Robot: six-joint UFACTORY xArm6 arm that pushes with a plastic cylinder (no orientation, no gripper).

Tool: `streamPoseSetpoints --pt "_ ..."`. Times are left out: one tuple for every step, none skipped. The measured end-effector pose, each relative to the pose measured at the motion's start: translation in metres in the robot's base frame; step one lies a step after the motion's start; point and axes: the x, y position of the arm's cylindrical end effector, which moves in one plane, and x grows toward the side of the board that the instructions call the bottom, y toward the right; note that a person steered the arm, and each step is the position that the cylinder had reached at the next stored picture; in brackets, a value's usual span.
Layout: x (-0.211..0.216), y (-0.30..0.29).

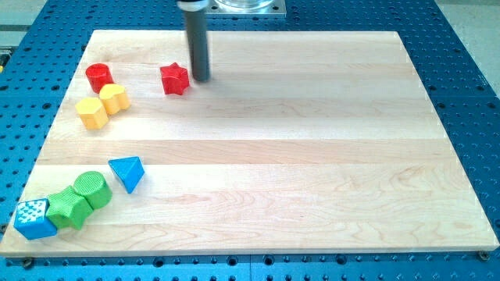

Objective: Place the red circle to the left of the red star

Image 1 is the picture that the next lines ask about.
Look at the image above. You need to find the blue perforated table plate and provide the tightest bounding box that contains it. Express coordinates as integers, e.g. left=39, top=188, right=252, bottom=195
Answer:
left=1, top=0, right=499, bottom=280

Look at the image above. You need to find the blue triangle block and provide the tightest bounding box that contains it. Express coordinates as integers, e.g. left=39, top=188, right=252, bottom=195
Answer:
left=108, top=156, right=145, bottom=194

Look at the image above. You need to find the blue cube block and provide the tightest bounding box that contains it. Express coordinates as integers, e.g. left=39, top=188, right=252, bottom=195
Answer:
left=14, top=198, right=57, bottom=240

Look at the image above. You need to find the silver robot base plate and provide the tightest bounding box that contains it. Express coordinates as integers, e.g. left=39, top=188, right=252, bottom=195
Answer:
left=206, top=0, right=287, bottom=18

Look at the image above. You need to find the green star block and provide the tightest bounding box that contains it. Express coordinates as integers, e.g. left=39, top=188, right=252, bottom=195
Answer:
left=46, top=186, right=94, bottom=230

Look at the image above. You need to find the red cylinder block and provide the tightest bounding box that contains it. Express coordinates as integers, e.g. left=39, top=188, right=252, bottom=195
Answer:
left=85, top=63, right=114, bottom=94

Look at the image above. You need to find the yellow heart block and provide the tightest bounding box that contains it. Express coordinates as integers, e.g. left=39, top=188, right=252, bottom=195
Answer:
left=99, top=84, right=130, bottom=115

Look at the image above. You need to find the green cylinder block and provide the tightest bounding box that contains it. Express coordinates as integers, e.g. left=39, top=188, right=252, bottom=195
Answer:
left=73, top=171, right=113, bottom=209

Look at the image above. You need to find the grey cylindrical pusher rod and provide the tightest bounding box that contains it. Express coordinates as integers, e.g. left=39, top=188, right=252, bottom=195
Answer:
left=177, top=0, right=210, bottom=82

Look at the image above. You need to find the light wooden board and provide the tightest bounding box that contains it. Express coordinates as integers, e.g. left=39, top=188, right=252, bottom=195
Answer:
left=1, top=30, right=499, bottom=257

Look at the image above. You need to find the red star block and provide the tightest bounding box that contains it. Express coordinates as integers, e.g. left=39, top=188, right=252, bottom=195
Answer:
left=160, top=62, right=190, bottom=95

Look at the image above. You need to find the yellow hexagon block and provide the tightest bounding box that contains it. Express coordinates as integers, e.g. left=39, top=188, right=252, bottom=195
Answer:
left=75, top=98, right=109, bottom=130

